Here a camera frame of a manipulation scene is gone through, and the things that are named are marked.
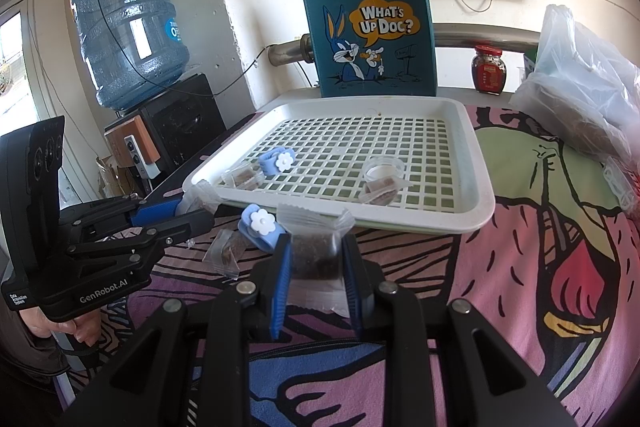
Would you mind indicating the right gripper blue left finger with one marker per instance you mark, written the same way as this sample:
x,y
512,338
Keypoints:
x,y
279,278

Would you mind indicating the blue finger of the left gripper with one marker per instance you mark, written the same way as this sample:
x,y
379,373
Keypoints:
x,y
147,214

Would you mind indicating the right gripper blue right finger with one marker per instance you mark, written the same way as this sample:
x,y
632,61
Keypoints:
x,y
359,292

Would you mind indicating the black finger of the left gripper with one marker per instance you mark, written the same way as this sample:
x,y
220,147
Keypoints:
x,y
178,229

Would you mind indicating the large brown snack packet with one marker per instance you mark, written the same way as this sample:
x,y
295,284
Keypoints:
x,y
317,281

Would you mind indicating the small brown snack packet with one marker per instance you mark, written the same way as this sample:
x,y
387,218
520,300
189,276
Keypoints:
x,y
199,196

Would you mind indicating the left hand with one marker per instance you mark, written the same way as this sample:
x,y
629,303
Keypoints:
x,y
85,329

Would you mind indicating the snack packet on bed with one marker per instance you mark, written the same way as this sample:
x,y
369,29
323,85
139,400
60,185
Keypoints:
x,y
223,254

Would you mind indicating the orange white device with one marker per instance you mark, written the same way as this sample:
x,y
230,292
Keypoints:
x,y
132,146

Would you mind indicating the snack packet near lid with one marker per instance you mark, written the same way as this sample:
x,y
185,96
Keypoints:
x,y
381,192

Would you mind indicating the black speaker cabinet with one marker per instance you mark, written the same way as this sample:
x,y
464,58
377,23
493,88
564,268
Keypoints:
x,y
181,122

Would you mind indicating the clear round lid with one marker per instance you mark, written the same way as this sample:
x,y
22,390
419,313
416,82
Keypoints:
x,y
381,167

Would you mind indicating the white perforated plastic tray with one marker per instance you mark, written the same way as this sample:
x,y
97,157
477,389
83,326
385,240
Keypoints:
x,y
335,141

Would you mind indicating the blue water jug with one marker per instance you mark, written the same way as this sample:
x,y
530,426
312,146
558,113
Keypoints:
x,y
132,48

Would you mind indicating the cartoon print bed sheet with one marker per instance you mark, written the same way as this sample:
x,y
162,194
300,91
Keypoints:
x,y
555,270

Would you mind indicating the red sauce jar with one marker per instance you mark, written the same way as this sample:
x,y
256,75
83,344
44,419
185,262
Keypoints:
x,y
488,70

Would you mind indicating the teal cartoon tote bag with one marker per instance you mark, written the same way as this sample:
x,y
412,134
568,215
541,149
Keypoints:
x,y
373,47

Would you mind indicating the green white box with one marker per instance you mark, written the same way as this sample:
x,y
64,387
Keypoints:
x,y
530,59

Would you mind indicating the clear plastic bag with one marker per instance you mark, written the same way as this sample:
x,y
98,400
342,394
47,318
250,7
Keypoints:
x,y
582,90

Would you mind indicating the snack packet beside ring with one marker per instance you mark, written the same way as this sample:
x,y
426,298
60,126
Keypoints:
x,y
243,177

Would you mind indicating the metal bed rail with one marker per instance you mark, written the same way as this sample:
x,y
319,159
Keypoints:
x,y
447,35

